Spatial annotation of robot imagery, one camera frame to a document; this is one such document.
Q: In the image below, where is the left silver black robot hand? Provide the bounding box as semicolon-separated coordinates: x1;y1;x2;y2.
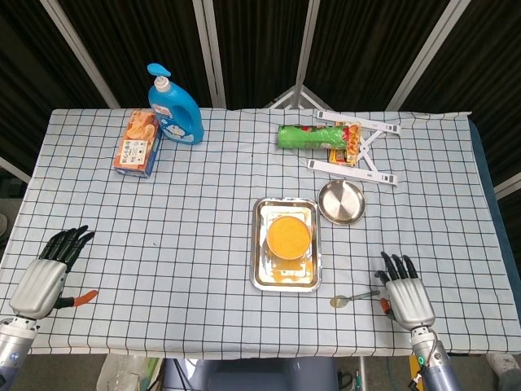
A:
8;225;99;321

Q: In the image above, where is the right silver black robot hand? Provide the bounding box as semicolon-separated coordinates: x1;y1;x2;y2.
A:
374;251;436;329

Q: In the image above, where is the small metal spoon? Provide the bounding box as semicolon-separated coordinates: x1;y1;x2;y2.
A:
329;289;380;309

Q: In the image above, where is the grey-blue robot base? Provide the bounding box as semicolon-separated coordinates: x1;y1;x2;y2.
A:
162;358;339;391

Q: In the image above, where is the bowl of orange powder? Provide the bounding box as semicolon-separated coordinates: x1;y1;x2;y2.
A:
266;215;313;261

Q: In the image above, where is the checkered tablecloth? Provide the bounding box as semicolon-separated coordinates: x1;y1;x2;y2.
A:
0;108;521;362

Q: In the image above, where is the rectangular steel tray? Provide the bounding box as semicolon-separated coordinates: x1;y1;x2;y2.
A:
249;196;322;293

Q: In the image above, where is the round steel plate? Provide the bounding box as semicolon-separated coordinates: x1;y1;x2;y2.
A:
317;180;366;226

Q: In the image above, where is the clear plastic bag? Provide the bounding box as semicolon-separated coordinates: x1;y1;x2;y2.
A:
96;354;164;391

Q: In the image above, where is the white folding laptop stand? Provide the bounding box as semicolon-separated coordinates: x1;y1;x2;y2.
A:
307;109;403;187

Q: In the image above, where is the yellow snack packet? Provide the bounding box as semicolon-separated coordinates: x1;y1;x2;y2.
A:
327;121;362;167

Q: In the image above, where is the orange and blue snack box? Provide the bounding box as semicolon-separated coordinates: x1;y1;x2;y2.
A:
112;108;163;179

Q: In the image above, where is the green chips can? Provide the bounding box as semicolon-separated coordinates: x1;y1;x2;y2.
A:
278;124;352;151

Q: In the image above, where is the blue detergent pump bottle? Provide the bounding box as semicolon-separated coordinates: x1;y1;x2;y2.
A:
146;63;205;146

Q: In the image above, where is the black arm cable connector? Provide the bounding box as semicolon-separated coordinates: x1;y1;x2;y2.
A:
409;358;427;386

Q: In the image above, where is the white metal stand frame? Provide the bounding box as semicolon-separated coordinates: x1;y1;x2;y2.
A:
263;84;325;110

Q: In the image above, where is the dark folding screen white frame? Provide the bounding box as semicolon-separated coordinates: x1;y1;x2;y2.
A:
0;0;521;204

